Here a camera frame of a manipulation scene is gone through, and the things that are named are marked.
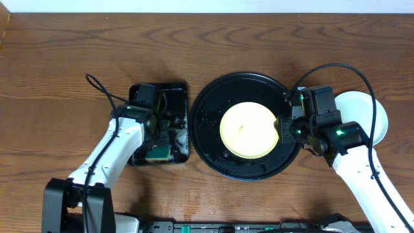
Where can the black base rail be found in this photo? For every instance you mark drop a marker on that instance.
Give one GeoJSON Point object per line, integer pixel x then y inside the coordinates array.
{"type": "Point", "coordinates": [333, 223]}

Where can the green and yellow sponge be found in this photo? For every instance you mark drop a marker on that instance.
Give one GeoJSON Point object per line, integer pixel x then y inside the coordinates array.
{"type": "Point", "coordinates": [159, 153]}

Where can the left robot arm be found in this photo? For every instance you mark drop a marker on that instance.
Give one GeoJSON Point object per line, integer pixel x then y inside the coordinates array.
{"type": "Point", "coordinates": [83, 201]}

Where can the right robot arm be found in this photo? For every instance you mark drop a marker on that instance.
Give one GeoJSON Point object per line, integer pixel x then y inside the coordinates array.
{"type": "Point", "coordinates": [347, 149]}

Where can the round black serving tray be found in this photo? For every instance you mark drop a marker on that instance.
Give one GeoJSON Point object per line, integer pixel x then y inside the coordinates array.
{"type": "Point", "coordinates": [208, 110]}

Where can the yellow plate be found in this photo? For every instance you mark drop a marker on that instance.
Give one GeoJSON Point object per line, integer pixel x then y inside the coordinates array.
{"type": "Point", "coordinates": [247, 130]}

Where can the black rectangular water tray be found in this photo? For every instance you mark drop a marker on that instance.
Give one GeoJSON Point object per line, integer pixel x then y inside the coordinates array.
{"type": "Point", "coordinates": [176, 97]}

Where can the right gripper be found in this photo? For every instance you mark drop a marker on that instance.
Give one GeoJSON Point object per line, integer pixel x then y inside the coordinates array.
{"type": "Point", "coordinates": [284, 131]}

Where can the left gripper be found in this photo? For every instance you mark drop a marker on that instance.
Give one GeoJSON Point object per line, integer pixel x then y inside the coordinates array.
{"type": "Point", "coordinates": [160, 133]}

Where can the light blue plate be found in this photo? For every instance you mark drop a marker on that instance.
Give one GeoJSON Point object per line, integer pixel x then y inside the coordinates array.
{"type": "Point", "coordinates": [363, 121]}

